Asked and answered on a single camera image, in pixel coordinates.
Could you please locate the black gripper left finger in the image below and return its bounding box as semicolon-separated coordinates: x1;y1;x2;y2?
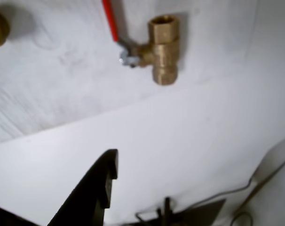
0;149;119;226

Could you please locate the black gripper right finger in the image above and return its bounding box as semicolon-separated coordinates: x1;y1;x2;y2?
156;199;227;226

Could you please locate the brass ball valve red handle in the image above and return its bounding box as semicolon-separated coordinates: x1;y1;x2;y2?
102;0;181;87

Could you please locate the white painted plywood board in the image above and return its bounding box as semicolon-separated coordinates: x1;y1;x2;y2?
0;0;258;146

